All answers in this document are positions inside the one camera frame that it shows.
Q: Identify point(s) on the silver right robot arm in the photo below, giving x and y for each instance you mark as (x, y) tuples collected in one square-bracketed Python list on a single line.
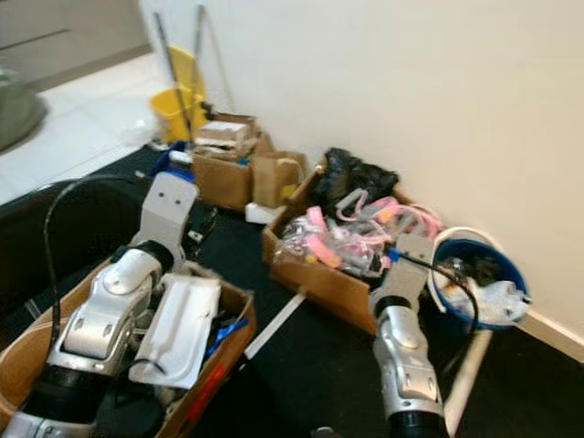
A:
[(406, 360)]

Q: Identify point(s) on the pale grey left wrist camera mount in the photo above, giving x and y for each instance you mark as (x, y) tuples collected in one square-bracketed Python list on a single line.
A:
[(169, 210)]

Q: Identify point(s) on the black floor carpet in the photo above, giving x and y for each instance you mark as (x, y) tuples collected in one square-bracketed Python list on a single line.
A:
[(328, 383)]

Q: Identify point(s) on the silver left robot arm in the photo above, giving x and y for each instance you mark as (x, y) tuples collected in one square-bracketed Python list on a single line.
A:
[(109, 306)]

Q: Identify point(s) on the pale grey wrist camera mount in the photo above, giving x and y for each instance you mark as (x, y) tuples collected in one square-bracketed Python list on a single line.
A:
[(169, 210), (409, 269)]

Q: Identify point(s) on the pale grey right wrist camera mount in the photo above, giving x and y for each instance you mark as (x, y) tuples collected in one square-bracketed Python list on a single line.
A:
[(409, 269)]

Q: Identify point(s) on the cardboard box with papers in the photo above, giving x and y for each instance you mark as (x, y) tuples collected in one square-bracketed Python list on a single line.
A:
[(224, 178)]

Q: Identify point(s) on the small cardboard box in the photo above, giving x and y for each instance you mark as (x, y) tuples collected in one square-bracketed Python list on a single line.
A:
[(276, 178)]

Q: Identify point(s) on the blue white item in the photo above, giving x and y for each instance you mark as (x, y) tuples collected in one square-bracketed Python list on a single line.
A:
[(172, 162)]

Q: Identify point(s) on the black plastic bag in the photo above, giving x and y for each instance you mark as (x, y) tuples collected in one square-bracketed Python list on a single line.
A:
[(356, 173)]

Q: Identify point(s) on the white moulded plastic sheet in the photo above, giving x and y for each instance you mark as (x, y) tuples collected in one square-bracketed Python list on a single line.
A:
[(178, 328)]

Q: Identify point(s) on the white small block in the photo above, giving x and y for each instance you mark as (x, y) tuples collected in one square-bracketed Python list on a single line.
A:
[(263, 213)]

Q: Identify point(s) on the blue rubbish bin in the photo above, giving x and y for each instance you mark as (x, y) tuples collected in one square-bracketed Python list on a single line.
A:
[(506, 260)]

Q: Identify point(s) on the large open cardboard box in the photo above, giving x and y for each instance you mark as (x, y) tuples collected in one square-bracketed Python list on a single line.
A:
[(23, 365)]

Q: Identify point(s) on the grey cabinet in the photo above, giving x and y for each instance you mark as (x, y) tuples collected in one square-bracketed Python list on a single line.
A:
[(64, 32)]

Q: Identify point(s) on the yellow mop bucket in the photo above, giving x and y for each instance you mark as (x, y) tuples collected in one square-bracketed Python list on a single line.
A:
[(169, 109)]

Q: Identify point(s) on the grey green bag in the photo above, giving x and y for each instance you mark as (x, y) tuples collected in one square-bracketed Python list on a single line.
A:
[(20, 114)]

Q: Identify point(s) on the white flat strip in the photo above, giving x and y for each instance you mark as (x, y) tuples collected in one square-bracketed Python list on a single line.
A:
[(276, 324)]

